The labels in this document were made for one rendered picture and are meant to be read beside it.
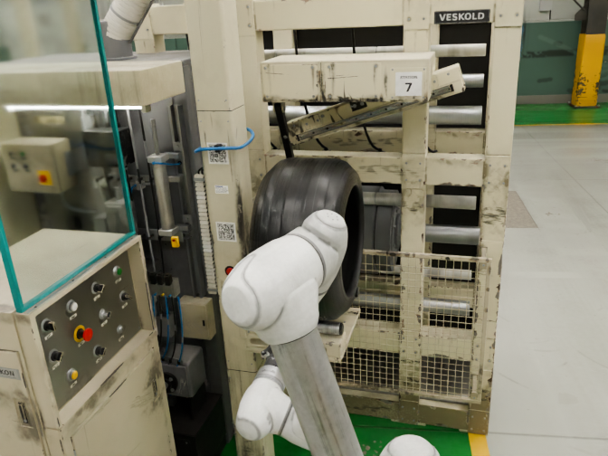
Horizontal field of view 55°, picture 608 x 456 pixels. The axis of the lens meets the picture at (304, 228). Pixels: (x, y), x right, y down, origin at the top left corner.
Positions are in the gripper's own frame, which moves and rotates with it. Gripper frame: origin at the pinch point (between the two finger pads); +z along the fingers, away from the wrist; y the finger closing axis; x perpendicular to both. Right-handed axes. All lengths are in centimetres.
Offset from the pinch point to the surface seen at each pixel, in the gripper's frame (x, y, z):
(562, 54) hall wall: 155, -189, 982
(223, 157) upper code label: -44, 31, 34
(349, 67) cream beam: -66, -8, 63
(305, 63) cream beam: -68, 8, 64
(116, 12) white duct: -87, 82, 68
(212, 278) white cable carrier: 3.4, 40.9, 28.2
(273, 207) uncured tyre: -33.4, 8.9, 19.0
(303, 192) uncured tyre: -36.9, 0.0, 24.0
